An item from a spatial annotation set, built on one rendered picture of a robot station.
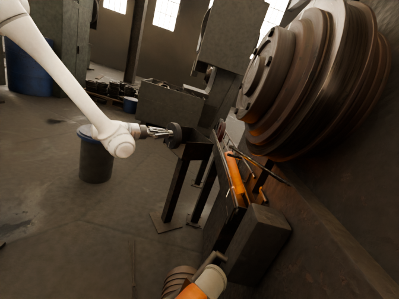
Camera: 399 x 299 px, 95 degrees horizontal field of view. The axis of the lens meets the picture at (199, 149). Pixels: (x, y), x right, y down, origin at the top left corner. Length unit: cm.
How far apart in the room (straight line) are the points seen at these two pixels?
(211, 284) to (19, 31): 89
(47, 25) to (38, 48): 315
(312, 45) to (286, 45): 6
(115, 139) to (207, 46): 264
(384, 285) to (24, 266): 133
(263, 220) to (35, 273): 111
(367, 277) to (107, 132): 78
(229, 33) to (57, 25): 258
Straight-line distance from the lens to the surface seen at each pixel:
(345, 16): 53
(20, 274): 133
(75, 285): 125
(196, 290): 37
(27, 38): 88
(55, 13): 396
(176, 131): 102
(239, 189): 75
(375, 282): 43
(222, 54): 324
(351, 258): 45
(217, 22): 327
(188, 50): 1073
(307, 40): 55
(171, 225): 151
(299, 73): 50
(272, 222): 52
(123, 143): 75
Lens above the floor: 107
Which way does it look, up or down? 21 degrees down
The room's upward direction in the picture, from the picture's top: 19 degrees clockwise
